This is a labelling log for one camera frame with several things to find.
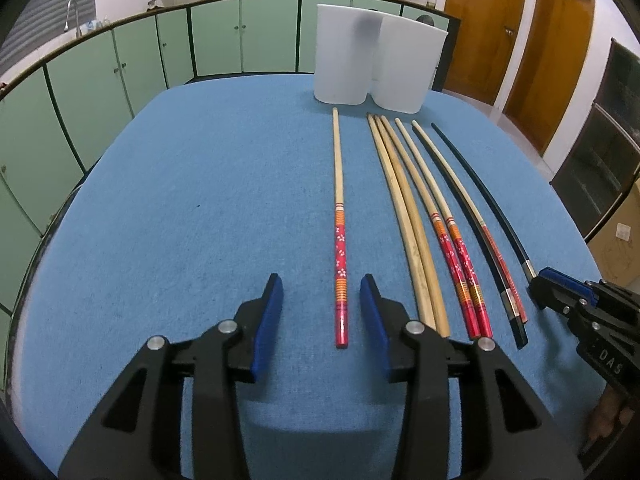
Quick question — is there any grey window blind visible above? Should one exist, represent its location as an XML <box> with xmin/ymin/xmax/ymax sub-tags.
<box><xmin>0</xmin><ymin>0</ymin><xmax>96</xmax><ymax>76</ymax></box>

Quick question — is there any narrow wooden door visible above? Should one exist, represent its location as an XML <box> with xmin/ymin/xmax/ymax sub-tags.
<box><xmin>502</xmin><ymin>0</ymin><xmax>596</xmax><ymax>156</ymax></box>

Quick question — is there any dark glass-front cabinet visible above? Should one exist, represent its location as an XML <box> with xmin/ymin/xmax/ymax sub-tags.
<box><xmin>550</xmin><ymin>37</ymin><xmax>640</xmax><ymax>241</ymax></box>

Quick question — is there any wide wooden door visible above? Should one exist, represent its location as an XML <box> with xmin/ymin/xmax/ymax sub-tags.
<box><xmin>442</xmin><ymin>0</ymin><xmax>530</xmax><ymax>106</ymax></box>

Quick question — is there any person's right hand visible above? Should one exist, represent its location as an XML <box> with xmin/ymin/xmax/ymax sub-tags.
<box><xmin>587</xmin><ymin>387</ymin><xmax>623</xmax><ymax>443</ymax></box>

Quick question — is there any blue tablecloth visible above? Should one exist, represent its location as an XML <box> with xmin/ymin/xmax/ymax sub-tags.
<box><xmin>10</xmin><ymin>74</ymin><xmax>618</xmax><ymax>480</ymax></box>

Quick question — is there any red floral wooden chopstick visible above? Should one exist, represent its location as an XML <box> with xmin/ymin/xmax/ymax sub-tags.
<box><xmin>395</xmin><ymin>118</ymin><xmax>495</xmax><ymax>338</ymax></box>
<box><xmin>381</xmin><ymin>116</ymin><xmax>481</xmax><ymax>340</ymax></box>
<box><xmin>331</xmin><ymin>107</ymin><xmax>349</xmax><ymax>348</ymax></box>

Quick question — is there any white plastic container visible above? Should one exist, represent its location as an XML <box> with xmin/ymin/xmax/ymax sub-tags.
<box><xmin>370</xmin><ymin>14</ymin><xmax>449</xmax><ymax>113</ymax></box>
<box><xmin>313</xmin><ymin>3</ymin><xmax>383</xmax><ymax>106</ymax></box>

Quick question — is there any row of green kitchen cabinets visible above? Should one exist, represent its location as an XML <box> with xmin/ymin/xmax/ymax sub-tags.
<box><xmin>0</xmin><ymin>0</ymin><xmax>451</xmax><ymax>321</ymax></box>

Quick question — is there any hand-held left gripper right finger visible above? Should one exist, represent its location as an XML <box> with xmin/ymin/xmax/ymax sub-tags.
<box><xmin>360</xmin><ymin>273</ymin><xmax>586</xmax><ymax>480</ymax></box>

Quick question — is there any black chopstick with silver band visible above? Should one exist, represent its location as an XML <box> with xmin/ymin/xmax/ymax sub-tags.
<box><xmin>419</xmin><ymin>130</ymin><xmax>530</xmax><ymax>351</ymax></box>
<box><xmin>431</xmin><ymin>122</ymin><xmax>538</xmax><ymax>282</ymax></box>

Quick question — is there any cardboard box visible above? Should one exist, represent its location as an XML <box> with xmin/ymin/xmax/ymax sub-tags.
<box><xmin>587</xmin><ymin>195</ymin><xmax>640</xmax><ymax>291</ymax></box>

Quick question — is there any thin red-ended wooden chopstick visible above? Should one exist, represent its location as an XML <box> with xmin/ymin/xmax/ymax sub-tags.
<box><xmin>411</xmin><ymin>120</ymin><xmax>529</xmax><ymax>323</ymax></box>

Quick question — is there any plain wooden chopstick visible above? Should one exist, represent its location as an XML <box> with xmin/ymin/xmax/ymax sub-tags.
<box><xmin>366</xmin><ymin>113</ymin><xmax>436</xmax><ymax>328</ymax></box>
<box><xmin>373</xmin><ymin>114</ymin><xmax>452</xmax><ymax>337</ymax></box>

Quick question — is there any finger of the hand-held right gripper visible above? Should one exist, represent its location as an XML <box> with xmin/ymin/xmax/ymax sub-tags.
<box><xmin>530</xmin><ymin>275</ymin><xmax>593</xmax><ymax>321</ymax></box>
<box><xmin>540</xmin><ymin>267</ymin><xmax>598</xmax><ymax>306</ymax></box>

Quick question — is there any metal faucet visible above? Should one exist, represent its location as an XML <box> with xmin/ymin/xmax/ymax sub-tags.
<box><xmin>65</xmin><ymin>0</ymin><xmax>83</xmax><ymax>38</ymax></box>

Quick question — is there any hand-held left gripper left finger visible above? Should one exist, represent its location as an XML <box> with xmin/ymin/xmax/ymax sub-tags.
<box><xmin>57</xmin><ymin>273</ymin><xmax>284</xmax><ymax>480</ymax></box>

